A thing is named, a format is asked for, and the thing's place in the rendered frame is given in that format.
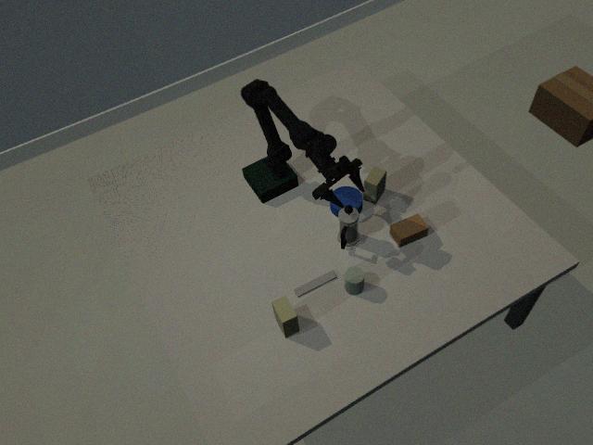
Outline grey flat bar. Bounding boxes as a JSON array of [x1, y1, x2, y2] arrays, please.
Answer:
[[294, 271, 337, 297]]

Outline french press coffee maker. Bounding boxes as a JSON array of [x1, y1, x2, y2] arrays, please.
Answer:
[[337, 205, 360, 249]]

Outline blue short cylinder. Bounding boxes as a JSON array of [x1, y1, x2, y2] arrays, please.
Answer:
[[330, 186, 362, 217]]

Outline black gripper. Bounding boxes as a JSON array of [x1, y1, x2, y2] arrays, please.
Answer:
[[312, 156, 364, 208]]

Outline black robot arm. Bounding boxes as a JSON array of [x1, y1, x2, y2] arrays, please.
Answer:
[[241, 79, 350, 182]]

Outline brown block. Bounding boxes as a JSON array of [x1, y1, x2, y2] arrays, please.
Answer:
[[389, 213, 429, 247]]

